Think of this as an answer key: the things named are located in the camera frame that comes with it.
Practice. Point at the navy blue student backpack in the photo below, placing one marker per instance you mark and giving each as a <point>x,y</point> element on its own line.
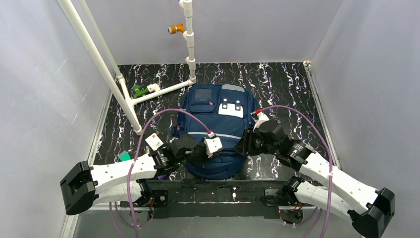
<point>224,109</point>

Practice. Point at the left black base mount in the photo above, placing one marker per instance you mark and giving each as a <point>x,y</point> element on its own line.
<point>143,195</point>

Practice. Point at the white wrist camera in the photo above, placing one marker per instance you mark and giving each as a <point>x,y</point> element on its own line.
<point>259,117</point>
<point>213,144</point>

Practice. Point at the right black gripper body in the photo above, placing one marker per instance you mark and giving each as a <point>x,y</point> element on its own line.
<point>248,142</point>

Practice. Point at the aluminium rail frame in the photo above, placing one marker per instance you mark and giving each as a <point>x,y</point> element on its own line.
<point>219,127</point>

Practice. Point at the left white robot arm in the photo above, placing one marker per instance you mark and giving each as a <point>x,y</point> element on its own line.
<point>84,185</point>

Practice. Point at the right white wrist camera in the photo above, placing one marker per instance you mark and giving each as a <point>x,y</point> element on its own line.
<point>259,117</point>

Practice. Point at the teal green eraser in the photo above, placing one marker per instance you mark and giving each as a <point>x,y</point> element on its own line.
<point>124,156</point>

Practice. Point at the green pipe valve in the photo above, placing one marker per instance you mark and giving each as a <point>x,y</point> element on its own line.
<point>139,92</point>

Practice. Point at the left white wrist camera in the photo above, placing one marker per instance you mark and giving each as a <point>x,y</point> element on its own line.
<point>213,144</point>

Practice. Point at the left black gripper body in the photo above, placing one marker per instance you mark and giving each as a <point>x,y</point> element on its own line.
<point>199,150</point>

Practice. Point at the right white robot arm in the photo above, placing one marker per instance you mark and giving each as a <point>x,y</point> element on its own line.
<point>369,210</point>

